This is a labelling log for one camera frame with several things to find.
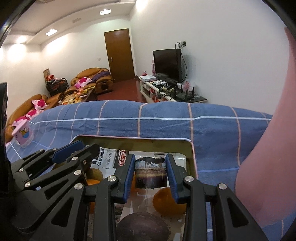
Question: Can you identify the brown leather armchair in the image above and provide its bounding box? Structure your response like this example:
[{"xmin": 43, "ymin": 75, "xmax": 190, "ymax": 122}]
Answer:
[{"xmin": 70, "ymin": 68, "xmax": 114, "ymax": 95}]

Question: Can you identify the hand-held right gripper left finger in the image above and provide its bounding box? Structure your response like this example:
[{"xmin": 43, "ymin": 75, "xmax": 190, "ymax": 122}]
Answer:
[{"xmin": 29, "ymin": 153, "xmax": 136, "ymax": 241}]

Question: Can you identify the blue checked blanket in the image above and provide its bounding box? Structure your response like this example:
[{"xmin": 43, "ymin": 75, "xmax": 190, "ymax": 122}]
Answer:
[{"xmin": 5, "ymin": 100, "xmax": 296, "ymax": 241}]

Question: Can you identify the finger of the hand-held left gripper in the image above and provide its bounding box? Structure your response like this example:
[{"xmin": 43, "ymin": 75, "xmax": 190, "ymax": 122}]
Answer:
[
  {"xmin": 22, "ymin": 143, "xmax": 100, "ymax": 202},
  {"xmin": 10, "ymin": 140, "xmax": 85, "ymax": 179}
]

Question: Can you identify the black storage rack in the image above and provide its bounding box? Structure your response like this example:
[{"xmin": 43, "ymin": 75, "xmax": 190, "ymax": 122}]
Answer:
[{"xmin": 43, "ymin": 68, "xmax": 70, "ymax": 96}]

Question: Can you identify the dark passion fruit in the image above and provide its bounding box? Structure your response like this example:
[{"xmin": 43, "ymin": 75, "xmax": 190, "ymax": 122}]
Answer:
[{"xmin": 116, "ymin": 212, "xmax": 170, "ymax": 241}]

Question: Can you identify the pink plastic cup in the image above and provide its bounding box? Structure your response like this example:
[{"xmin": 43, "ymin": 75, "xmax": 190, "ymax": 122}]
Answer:
[{"xmin": 11, "ymin": 123, "xmax": 35, "ymax": 149}]

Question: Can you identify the brown leather sofa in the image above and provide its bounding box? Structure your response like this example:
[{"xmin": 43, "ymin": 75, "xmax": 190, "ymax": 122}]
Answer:
[{"xmin": 5, "ymin": 93, "xmax": 64, "ymax": 143}]

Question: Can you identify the pink smooth object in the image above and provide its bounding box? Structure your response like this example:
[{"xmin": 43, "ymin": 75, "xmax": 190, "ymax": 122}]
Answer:
[{"xmin": 235, "ymin": 27, "xmax": 296, "ymax": 229}]

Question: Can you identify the green lime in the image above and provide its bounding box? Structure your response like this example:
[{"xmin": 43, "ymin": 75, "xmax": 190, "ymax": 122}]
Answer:
[{"xmin": 89, "ymin": 168, "xmax": 103, "ymax": 181}]

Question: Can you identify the black television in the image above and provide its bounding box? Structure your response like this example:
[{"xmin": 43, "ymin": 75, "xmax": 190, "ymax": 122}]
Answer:
[{"xmin": 153, "ymin": 48, "xmax": 183, "ymax": 80}]

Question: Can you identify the printed paper sheet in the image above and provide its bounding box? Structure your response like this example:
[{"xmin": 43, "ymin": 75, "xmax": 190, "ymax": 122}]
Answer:
[{"xmin": 89, "ymin": 147, "xmax": 192, "ymax": 241}]

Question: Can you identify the black router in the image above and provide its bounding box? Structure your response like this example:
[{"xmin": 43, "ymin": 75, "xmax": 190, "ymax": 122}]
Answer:
[{"xmin": 176, "ymin": 87, "xmax": 196, "ymax": 101}]

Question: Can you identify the white television stand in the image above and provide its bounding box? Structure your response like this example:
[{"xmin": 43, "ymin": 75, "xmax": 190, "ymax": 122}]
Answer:
[{"xmin": 139, "ymin": 75, "xmax": 207, "ymax": 105}]

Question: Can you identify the pink floral cushion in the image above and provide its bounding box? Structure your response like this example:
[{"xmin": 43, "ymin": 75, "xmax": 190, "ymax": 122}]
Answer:
[
  {"xmin": 24, "ymin": 110, "xmax": 43, "ymax": 120},
  {"xmin": 11, "ymin": 117, "xmax": 29, "ymax": 127},
  {"xmin": 74, "ymin": 77, "xmax": 92, "ymax": 88},
  {"xmin": 31, "ymin": 99, "xmax": 48, "ymax": 110}
]

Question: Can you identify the pink tin box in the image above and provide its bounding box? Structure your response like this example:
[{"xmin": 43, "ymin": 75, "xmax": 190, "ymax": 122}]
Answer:
[{"xmin": 50, "ymin": 134, "xmax": 198, "ymax": 241}]

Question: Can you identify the brown wooden door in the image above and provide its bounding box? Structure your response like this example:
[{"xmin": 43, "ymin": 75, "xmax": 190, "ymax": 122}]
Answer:
[{"xmin": 104, "ymin": 28, "xmax": 135, "ymax": 82}]

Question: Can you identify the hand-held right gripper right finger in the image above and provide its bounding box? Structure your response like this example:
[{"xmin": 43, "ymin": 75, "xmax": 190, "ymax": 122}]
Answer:
[{"xmin": 165, "ymin": 153, "xmax": 270, "ymax": 241}]

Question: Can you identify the cluttered coffee table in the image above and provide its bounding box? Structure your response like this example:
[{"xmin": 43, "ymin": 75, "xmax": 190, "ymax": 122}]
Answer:
[{"xmin": 59, "ymin": 87, "xmax": 97, "ymax": 106}]

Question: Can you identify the purple throw blanket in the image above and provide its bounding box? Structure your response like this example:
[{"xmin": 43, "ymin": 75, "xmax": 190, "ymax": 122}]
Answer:
[{"xmin": 91, "ymin": 71, "xmax": 111, "ymax": 81}]

